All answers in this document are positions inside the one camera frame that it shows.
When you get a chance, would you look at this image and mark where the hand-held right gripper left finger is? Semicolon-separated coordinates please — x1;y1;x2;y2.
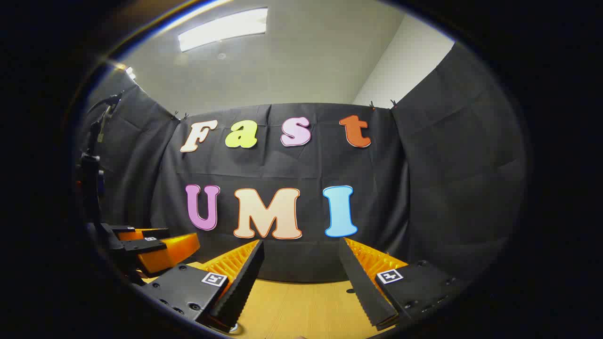
134;240;264;333

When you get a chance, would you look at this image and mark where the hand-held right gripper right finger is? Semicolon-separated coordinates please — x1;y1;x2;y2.
338;237;467;331

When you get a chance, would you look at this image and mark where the black backdrop cloth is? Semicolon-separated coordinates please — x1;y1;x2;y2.
78;42;528;283

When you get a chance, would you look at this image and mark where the ceiling light panel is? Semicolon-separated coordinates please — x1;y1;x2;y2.
178;7;269;52

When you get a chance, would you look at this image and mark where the black cable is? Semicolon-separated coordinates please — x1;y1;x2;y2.
87;93;124;156

